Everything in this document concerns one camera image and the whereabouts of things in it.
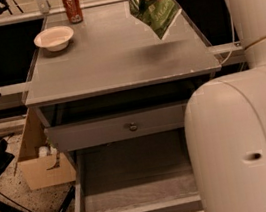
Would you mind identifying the green jalapeno chip bag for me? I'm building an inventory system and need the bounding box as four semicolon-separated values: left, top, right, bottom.
129;0;182;39

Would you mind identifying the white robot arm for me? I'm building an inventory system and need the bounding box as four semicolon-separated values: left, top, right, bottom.
184;0;266;212

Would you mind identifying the grey drawer cabinet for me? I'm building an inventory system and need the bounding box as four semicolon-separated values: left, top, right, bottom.
10;0;236;183

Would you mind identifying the closed grey top drawer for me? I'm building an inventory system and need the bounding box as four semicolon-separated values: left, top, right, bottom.
45;102;186;152

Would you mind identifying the open grey middle drawer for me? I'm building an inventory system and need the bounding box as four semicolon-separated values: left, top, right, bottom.
74;128;203;212

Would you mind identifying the orange soda can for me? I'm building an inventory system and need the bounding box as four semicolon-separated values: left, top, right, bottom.
62;0;83;24

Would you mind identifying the white paper bowl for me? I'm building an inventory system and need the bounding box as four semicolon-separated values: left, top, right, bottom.
34;26;74;52

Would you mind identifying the cardboard box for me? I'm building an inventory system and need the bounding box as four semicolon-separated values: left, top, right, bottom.
17;109;76;190

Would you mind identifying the white cable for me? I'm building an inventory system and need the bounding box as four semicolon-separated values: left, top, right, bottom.
212;16;242;66

